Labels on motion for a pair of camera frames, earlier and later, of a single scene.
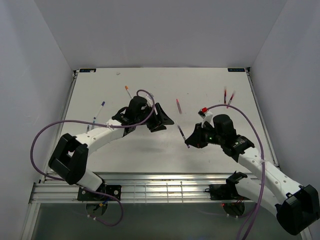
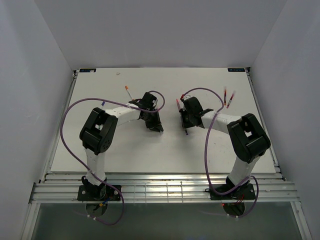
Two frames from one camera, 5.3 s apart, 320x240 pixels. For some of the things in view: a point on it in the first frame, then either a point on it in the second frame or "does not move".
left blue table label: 88,70 does not move
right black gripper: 196,139 to 185,124
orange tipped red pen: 225,102 does not move
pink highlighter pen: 179,106 does not move
